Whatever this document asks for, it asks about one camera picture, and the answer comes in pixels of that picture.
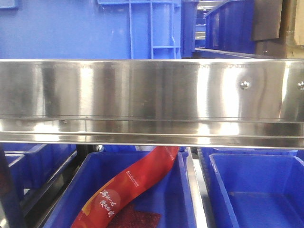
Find blue bin lower left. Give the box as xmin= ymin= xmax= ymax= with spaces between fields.
xmin=2 ymin=143 xmax=76 ymax=201

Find empty blue bin right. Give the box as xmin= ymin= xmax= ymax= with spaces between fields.
xmin=210 ymin=154 xmax=304 ymax=228

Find stainless steel shelf rail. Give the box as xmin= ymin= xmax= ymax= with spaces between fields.
xmin=0 ymin=59 xmax=304 ymax=149

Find large blue crate upper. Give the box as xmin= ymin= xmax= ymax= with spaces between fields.
xmin=0 ymin=0 xmax=198 ymax=59

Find blue bin with snack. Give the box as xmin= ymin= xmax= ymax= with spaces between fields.
xmin=44 ymin=151 xmax=196 ymax=228

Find blue bin upper right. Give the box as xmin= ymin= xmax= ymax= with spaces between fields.
xmin=204 ymin=0 xmax=256 ymax=54

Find red snack bag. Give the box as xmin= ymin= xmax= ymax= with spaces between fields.
xmin=71 ymin=146 xmax=179 ymax=228

